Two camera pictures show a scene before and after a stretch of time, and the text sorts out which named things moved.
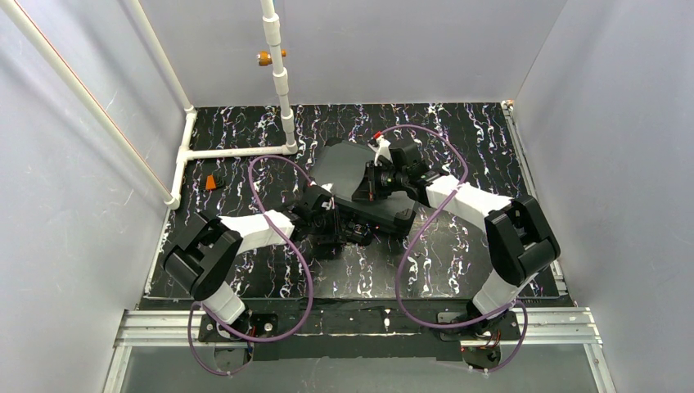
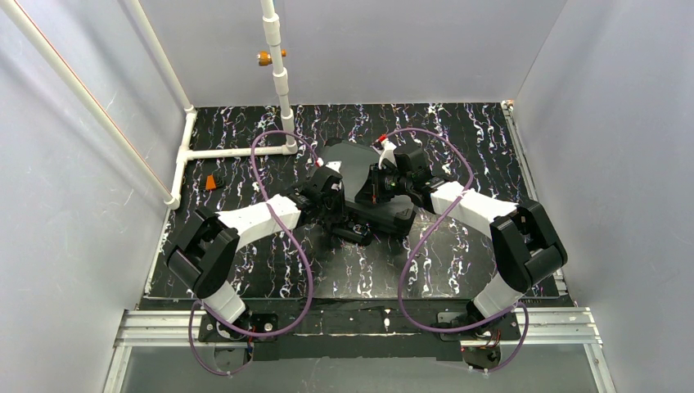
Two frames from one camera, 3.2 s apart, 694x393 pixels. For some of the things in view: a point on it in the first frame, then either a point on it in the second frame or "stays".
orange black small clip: [210, 183] stays
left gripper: [350, 232] -> [347, 227]
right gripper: [371, 181] stays
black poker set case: [337, 164] stays
